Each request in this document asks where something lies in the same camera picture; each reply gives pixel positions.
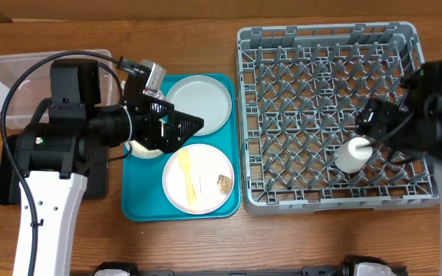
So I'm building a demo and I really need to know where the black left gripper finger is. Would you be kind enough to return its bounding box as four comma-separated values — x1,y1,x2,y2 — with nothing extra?
164,110,204,127
159,122,203,153

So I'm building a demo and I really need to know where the yellow plastic spoon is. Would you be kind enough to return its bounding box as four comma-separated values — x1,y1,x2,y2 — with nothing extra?
178,149,197,212

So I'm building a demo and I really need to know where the grey bowl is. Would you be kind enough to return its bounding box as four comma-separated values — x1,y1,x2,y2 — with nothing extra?
124,140,163,159

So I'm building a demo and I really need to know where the grey plate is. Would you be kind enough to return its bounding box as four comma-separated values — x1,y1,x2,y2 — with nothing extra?
167,75,232,136

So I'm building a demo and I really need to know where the pink plate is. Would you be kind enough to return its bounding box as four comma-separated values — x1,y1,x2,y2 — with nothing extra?
162,143,235,215

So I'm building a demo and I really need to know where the golden food scrap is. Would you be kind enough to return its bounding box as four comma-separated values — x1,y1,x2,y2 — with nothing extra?
217,175,232,194

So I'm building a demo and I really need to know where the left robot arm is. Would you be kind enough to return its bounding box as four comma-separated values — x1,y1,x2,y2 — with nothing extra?
5,51,204,275

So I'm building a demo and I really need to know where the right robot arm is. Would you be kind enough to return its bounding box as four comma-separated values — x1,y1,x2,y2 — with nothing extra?
242,61,442,274

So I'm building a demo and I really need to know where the grey dishwasher rack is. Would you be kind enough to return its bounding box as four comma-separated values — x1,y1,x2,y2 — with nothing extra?
236,21,439,215

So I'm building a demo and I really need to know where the black waste tray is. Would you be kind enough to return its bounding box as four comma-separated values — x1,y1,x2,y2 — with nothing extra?
0,149,108,205

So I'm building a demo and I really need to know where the crumpled foil wrapper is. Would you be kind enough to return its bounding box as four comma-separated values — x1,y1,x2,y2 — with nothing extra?
143,90,167,100

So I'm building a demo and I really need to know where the teal serving tray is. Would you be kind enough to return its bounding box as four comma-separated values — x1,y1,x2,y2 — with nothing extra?
121,74,240,222

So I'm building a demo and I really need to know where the clear plastic bin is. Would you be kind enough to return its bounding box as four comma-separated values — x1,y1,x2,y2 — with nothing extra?
0,48,114,130

